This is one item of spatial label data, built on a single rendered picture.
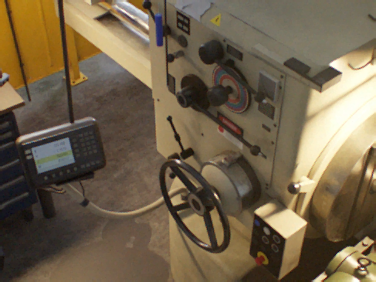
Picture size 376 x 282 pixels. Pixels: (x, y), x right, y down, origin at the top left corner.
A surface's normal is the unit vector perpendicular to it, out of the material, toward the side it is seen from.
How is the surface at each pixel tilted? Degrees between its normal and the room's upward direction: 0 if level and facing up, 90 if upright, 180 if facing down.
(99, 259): 0
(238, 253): 0
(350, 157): 39
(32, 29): 90
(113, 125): 0
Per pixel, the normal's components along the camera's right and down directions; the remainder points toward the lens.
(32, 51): 0.65, 0.52
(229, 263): 0.00, -0.73
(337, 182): -0.65, -0.02
